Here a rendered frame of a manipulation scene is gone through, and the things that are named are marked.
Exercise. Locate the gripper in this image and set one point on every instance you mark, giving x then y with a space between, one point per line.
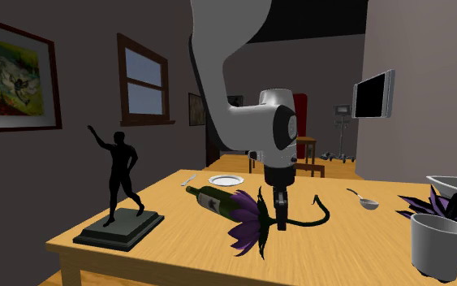
278 176

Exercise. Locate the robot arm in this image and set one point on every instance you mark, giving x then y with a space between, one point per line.
212 59

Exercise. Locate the purple flower with green stem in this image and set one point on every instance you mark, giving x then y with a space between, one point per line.
248 221

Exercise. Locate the low wooden bench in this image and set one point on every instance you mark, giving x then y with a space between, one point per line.
311 167

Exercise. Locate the white plate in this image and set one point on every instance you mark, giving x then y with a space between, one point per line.
225 180

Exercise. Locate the green wine bottle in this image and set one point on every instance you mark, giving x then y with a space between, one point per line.
216 202

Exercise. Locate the small wooden side table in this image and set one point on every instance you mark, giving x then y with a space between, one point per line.
306 140

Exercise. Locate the silver spoon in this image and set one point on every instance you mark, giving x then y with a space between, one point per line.
369 204

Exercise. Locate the red door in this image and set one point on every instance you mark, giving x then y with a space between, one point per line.
301 115

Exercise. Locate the grey wheeled equipment stand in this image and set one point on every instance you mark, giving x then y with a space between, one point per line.
342 119

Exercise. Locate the grey cup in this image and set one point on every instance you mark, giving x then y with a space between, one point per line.
438 245

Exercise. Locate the black human figure statue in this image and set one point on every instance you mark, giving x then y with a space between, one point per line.
121 166

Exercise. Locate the white bowl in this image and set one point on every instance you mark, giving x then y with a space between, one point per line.
451 185

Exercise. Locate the purple flower with dark leaves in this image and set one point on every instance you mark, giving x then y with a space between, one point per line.
455 210

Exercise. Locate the brown framed window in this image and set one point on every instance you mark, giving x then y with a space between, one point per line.
145 79

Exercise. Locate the large framed colourful painting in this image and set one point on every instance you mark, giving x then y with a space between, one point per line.
6 75

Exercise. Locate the small dark wall picture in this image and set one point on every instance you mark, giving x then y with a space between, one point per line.
196 109

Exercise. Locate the wall mounted black screen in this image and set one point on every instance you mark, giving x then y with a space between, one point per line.
370 96

